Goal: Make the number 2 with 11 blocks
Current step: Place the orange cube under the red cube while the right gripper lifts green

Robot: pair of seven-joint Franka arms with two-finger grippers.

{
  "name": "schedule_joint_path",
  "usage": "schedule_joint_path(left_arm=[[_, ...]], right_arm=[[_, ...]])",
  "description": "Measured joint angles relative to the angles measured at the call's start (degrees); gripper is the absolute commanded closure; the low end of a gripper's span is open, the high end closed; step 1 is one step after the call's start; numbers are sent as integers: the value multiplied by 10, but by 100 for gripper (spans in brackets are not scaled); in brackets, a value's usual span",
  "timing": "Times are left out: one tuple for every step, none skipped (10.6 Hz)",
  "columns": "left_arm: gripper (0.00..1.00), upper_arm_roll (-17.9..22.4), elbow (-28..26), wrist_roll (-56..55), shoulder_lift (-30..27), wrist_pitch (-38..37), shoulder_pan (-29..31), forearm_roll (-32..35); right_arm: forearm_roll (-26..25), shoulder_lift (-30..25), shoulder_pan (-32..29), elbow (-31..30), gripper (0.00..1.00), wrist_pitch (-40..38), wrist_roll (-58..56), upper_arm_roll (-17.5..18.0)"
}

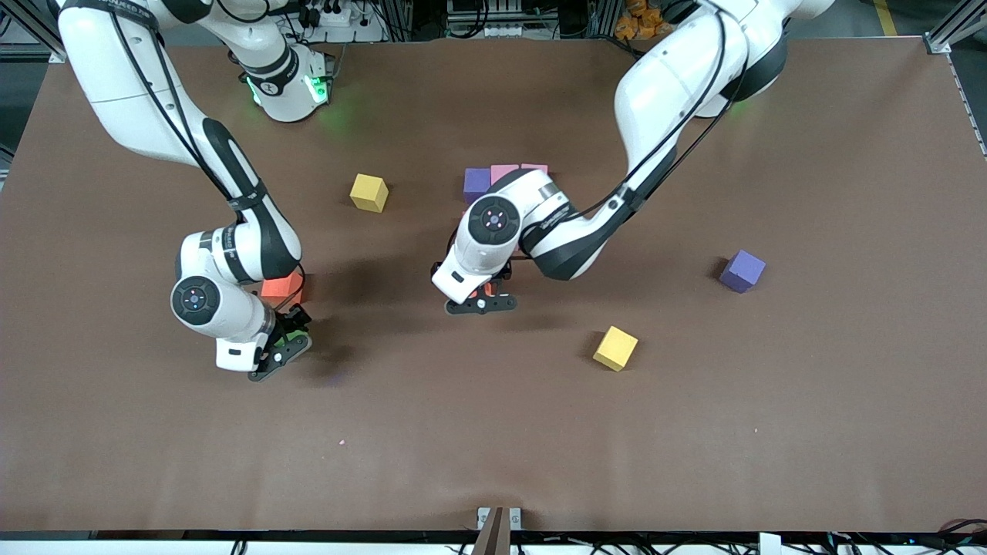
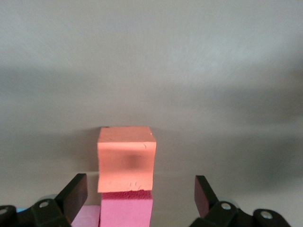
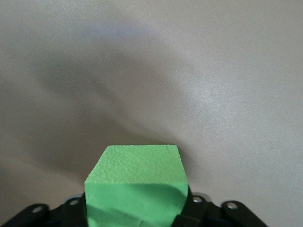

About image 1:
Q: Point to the green foam cube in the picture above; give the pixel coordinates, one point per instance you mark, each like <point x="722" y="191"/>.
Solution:
<point x="295" y="337"/>

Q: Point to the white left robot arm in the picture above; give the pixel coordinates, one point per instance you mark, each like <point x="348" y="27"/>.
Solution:
<point x="678" y="77"/>

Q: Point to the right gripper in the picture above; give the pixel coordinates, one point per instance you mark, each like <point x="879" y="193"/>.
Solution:
<point x="294" y="318"/>

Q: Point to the orange foam cube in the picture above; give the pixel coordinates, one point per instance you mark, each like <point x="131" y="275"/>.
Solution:
<point x="488" y="290"/>
<point x="281" y="290"/>

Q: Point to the white socket strip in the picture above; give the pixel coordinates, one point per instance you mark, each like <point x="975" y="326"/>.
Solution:
<point x="493" y="31"/>

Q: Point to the small white adapter box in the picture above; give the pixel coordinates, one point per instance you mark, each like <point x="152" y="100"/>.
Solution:
<point x="769" y="543"/>

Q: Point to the bag of orange snacks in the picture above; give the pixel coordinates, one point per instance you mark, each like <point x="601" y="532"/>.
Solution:
<point x="636" y="23"/>

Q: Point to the aluminium frame strut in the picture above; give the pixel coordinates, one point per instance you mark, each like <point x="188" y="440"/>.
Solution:
<point x="944" y="38"/>
<point x="46" y="46"/>

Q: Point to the yellow foam cube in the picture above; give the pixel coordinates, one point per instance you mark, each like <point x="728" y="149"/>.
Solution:
<point x="615" y="348"/>
<point x="369" y="193"/>

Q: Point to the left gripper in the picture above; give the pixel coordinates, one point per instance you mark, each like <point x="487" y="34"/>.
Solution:
<point x="503" y="273"/>

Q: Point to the pink foam cube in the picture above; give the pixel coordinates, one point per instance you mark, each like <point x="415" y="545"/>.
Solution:
<point x="501" y="171"/>
<point x="536" y="167"/>

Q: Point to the metal bracket with post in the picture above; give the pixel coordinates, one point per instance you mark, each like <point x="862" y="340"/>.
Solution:
<point x="499" y="532"/>

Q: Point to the white power strip with plugs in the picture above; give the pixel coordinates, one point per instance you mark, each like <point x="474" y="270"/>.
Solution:
<point x="362" y="31"/>

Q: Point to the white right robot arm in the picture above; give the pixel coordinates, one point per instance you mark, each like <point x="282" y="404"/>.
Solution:
<point x="116" y="77"/>

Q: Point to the purple foam cube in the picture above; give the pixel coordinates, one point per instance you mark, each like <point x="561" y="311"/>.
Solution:
<point x="476" y="185"/>
<point x="742" y="270"/>

